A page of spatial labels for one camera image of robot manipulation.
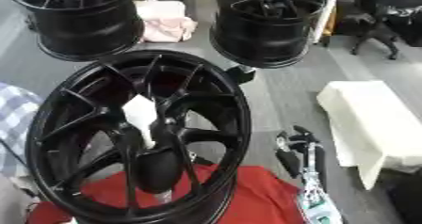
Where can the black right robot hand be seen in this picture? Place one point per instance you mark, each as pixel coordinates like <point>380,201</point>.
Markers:
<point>290,160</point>

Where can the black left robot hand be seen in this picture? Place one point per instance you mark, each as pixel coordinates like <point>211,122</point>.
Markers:
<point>159,171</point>

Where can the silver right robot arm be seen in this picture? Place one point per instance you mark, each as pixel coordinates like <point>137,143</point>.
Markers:
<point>317,202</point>

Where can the black spoked wheel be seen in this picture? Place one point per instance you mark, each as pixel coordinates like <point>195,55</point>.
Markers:
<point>82,115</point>

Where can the black wheel stand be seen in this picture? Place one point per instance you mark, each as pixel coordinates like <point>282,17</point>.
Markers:
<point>241,74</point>

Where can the black wheel rim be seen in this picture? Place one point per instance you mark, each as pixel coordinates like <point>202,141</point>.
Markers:
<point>88,24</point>
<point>264,36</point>

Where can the white cloth-covered object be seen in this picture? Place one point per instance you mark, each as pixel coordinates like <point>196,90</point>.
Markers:
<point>373,124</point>

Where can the pink cloth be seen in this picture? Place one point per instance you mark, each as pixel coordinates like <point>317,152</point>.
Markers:
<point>167,24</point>

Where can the blue white checked cloth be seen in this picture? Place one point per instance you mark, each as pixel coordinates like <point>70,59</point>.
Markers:
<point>14,124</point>

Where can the white panel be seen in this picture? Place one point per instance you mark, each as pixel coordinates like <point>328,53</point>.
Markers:
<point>327,11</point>

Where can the black chair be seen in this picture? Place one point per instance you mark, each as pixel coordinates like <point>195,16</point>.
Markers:
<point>376,30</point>

